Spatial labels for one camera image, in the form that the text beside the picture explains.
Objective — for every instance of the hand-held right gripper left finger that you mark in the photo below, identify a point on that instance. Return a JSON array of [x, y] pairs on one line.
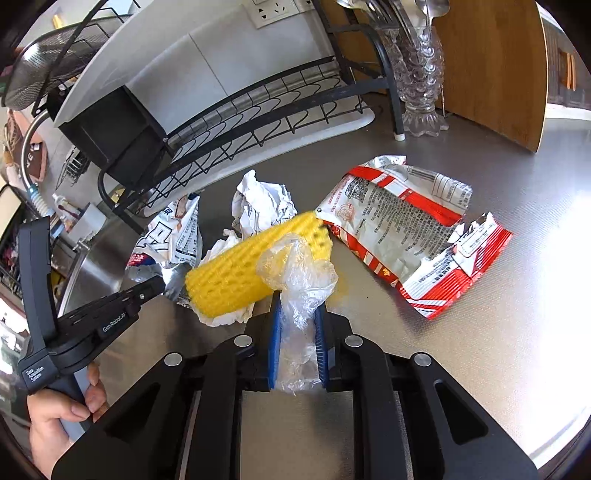
[[275, 341]]

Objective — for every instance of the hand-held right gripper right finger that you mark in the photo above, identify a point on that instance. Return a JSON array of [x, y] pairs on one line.
[[322, 350]]

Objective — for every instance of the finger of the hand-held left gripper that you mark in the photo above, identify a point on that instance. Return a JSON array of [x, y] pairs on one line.
[[147, 290], [39, 277]]

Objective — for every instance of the clear plastic wrap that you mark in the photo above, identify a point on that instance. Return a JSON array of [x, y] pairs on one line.
[[300, 286]]

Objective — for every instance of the yellow foam net sleeve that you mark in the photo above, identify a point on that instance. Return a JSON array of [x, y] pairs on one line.
[[231, 277]]

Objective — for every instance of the person's left hand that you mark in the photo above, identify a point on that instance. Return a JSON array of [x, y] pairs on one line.
[[46, 427]]

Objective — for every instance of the black shelf rack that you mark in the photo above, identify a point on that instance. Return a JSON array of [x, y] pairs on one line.
[[11, 258]]

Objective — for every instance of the steel sink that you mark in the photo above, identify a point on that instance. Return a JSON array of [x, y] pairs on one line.
[[101, 267]]

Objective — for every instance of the silver white snack packet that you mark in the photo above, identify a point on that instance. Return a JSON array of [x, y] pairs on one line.
[[178, 240]]

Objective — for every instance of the white toiletry caddy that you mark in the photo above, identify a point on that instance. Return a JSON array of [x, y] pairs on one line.
[[78, 214]]

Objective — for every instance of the crumpled white tissue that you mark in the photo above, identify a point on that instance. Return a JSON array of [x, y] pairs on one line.
[[217, 249]]

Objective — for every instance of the steel faucet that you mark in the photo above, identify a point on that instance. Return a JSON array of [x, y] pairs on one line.
[[32, 184]]

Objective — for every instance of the brown pink hanging cloth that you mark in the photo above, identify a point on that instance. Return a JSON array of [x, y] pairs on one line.
[[27, 152]]

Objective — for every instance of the red white snack packet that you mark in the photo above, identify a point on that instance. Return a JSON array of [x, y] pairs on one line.
[[429, 279], [401, 196]]

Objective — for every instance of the black rack caddy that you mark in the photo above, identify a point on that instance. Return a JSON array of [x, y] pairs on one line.
[[115, 134]]

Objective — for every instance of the white drip tray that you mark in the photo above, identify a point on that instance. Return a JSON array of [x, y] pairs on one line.
[[161, 50], [295, 134]]

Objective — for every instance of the perforated steel tray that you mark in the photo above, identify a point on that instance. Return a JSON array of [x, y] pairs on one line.
[[51, 64]]

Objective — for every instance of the glass utensil holder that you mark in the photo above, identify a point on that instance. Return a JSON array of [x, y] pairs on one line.
[[422, 83]]

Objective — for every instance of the wooden cutting board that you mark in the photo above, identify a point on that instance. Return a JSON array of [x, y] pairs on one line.
[[489, 69]]

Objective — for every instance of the cream storage cabinet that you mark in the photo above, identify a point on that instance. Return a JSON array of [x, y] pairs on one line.
[[565, 69]]

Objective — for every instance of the white wall socket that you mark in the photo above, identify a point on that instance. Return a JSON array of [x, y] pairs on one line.
[[272, 11]]

